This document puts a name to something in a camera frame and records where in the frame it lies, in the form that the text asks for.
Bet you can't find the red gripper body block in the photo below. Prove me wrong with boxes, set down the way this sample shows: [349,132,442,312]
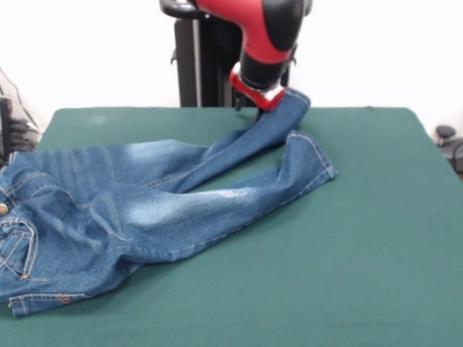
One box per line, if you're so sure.
[229,63,286,112]

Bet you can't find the blue denim jeans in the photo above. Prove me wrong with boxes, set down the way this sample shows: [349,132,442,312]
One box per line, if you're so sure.
[0,88,339,318]

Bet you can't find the dark green table cloth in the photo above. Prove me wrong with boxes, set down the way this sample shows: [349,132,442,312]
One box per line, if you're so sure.
[0,106,463,347]

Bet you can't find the black office chair base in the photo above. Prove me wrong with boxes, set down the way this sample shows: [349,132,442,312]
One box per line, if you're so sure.
[435,124,463,171]

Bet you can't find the black electronics box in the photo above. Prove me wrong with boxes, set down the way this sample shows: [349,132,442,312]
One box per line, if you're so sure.
[0,96,14,157]

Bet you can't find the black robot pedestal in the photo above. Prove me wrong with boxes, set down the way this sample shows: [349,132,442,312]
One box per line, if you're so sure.
[158,0,313,108]

